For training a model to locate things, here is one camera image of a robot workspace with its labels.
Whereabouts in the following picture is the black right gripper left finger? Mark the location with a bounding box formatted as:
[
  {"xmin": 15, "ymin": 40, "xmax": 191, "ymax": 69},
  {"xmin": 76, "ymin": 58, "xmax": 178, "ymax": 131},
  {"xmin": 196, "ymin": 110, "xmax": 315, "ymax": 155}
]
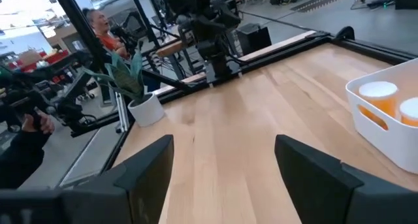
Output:
[{"xmin": 0, "ymin": 135, "xmax": 175, "ymax": 224}]

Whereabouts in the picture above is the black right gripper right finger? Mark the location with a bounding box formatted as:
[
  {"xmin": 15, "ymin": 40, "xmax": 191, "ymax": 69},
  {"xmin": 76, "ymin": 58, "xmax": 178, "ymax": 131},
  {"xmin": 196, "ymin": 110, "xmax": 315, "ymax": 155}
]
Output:
[{"xmin": 275, "ymin": 134, "xmax": 418, "ymax": 224}]

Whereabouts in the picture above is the orange pill bottle white cap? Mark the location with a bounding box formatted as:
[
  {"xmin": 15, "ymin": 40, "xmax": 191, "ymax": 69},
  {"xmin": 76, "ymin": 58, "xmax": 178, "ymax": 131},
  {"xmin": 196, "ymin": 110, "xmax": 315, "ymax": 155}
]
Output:
[
  {"xmin": 398, "ymin": 97, "xmax": 418, "ymax": 127},
  {"xmin": 358, "ymin": 81, "xmax": 399, "ymax": 131}
]

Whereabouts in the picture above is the white plastic bin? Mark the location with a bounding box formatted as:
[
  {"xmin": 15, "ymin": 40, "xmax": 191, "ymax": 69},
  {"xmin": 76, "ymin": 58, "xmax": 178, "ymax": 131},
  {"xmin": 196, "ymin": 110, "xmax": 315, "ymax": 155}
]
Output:
[{"xmin": 345, "ymin": 57, "xmax": 418, "ymax": 175}]

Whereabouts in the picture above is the red storage bin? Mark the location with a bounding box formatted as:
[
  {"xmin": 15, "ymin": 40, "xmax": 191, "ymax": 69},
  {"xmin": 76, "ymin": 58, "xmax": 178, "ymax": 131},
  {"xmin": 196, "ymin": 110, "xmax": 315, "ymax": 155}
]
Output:
[{"xmin": 8, "ymin": 49, "xmax": 71, "ymax": 73}]

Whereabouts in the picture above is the white plant pot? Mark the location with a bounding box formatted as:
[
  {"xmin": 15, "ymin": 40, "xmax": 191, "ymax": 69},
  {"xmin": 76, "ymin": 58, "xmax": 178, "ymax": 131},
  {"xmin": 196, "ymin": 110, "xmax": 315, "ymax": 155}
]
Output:
[{"xmin": 127, "ymin": 92, "xmax": 165, "ymax": 127}]

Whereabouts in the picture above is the person's hand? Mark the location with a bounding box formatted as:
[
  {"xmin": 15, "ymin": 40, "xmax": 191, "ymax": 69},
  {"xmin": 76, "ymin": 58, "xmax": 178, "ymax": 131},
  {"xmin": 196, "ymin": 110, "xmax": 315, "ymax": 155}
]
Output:
[{"xmin": 21, "ymin": 109, "xmax": 56, "ymax": 135}]

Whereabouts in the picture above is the green artificial plant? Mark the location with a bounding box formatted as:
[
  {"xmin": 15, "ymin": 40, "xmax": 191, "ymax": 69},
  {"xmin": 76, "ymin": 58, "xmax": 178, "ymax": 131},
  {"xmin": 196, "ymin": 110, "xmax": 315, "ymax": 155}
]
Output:
[{"xmin": 83, "ymin": 42, "xmax": 146, "ymax": 103}]

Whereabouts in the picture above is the black teleoperation rig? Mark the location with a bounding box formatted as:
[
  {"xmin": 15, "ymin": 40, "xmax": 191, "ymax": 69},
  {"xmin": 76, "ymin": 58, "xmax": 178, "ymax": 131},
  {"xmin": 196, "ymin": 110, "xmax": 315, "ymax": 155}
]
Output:
[{"xmin": 0, "ymin": 50, "xmax": 108, "ymax": 138}]

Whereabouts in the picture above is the person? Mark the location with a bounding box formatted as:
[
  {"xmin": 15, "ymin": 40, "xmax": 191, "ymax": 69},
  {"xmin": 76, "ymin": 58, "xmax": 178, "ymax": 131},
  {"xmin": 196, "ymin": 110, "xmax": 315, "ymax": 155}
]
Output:
[{"xmin": 81, "ymin": 7, "xmax": 131, "ymax": 60}]

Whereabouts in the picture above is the black box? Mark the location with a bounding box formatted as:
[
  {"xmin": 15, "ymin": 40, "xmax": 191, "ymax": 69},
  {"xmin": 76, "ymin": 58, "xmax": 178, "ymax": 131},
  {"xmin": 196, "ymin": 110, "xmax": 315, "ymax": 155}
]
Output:
[{"xmin": 235, "ymin": 23, "xmax": 272, "ymax": 57}]

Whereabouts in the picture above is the grey ribbed floor mat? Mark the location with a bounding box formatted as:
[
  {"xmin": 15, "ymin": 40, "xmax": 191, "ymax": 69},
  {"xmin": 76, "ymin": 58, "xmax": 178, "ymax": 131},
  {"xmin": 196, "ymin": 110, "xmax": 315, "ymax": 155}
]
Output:
[{"xmin": 290, "ymin": 0, "xmax": 360, "ymax": 13}]

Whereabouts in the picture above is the silver metal bracket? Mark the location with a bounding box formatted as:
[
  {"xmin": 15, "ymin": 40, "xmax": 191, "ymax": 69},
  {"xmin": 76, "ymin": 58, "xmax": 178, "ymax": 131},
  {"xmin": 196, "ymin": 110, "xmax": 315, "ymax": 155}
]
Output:
[{"xmin": 114, "ymin": 91, "xmax": 131, "ymax": 134}]

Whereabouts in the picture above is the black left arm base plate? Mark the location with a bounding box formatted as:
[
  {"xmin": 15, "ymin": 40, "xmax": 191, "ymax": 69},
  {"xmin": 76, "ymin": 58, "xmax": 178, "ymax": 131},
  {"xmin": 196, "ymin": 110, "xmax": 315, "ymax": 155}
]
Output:
[{"xmin": 204, "ymin": 63, "xmax": 244, "ymax": 85}]

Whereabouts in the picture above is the black aluminium table frame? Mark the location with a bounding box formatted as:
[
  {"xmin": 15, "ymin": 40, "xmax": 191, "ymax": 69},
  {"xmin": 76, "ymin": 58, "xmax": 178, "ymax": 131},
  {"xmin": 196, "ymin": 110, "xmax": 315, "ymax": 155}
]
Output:
[{"xmin": 57, "ymin": 26, "xmax": 418, "ymax": 189}]

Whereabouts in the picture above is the black upright post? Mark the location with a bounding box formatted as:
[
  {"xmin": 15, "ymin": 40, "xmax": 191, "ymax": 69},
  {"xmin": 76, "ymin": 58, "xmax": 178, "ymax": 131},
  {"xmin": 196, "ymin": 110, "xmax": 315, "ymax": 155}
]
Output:
[{"xmin": 48, "ymin": 0, "xmax": 108, "ymax": 71}]

